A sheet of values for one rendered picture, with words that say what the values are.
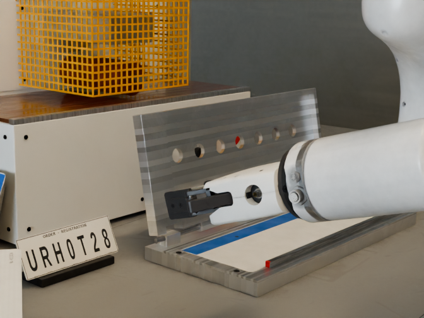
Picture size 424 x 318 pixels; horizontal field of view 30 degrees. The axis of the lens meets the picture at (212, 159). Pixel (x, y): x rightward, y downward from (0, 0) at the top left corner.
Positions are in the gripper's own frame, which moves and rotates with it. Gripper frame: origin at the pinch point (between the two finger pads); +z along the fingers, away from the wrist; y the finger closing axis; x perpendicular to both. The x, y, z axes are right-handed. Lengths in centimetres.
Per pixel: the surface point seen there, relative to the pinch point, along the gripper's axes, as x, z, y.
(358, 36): 35, 116, 235
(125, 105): 14.6, 32.8, 21.4
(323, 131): 1, 61, 115
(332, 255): -14.0, 3.3, 27.9
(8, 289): -3.4, 3.1, -24.9
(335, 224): -11.3, 9.2, 38.5
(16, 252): -1.1, 11.1, -18.1
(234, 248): -9.8, 13.0, 18.2
